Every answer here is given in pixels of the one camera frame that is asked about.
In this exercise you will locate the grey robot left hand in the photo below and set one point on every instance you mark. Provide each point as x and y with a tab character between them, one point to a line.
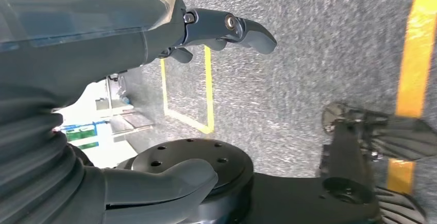
68	28

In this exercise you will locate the stainless steel workbench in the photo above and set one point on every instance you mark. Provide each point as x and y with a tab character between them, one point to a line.
133	123

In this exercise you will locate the green and blue sign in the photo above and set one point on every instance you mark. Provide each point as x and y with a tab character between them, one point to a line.
80	134

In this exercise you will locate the yellow floor tape square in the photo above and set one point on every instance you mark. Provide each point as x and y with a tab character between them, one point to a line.
209	89

